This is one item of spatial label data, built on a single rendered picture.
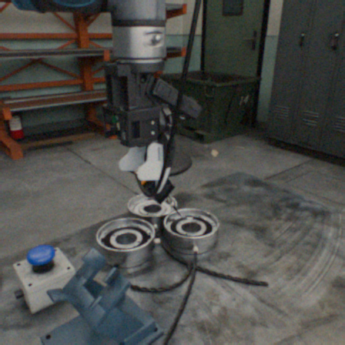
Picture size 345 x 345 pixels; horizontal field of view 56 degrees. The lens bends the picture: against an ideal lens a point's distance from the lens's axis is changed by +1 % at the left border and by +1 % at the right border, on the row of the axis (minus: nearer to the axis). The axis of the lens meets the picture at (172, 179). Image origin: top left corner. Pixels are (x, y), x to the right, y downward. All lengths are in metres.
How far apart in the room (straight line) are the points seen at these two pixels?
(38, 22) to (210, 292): 4.07
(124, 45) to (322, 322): 0.47
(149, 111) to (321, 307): 0.38
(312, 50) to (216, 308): 3.11
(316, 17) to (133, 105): 3.06
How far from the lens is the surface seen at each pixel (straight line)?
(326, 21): 3.42
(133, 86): 0.48
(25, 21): 4.35
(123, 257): 0.56
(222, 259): 0.61
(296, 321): 0.53
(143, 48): 0.47
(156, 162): 0.52
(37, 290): 0.53
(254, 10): 4.49
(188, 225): 0.65
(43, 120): 4.45
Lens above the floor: 1.17
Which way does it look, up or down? 25 degrees down
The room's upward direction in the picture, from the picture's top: straight up
